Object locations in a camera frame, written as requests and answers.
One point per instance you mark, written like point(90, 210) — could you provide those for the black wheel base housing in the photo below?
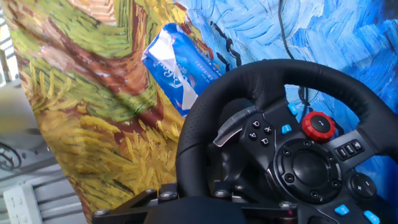
point(230, 161)

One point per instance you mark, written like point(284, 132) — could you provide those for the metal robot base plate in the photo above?
point(37, 152)

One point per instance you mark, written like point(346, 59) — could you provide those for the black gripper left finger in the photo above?
point(136, 205)

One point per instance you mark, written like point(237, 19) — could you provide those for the white power strip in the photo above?
point(21, 205)

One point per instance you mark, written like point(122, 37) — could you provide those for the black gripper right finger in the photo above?
point(267, 210)

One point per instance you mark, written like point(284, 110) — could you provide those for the blue tissue pack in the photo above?
point(180, 71)

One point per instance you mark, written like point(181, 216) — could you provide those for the black racing steering wheel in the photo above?
point(202, 124)

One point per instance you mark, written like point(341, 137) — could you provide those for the painted blue yellow tablecloth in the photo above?
point(93, 93)

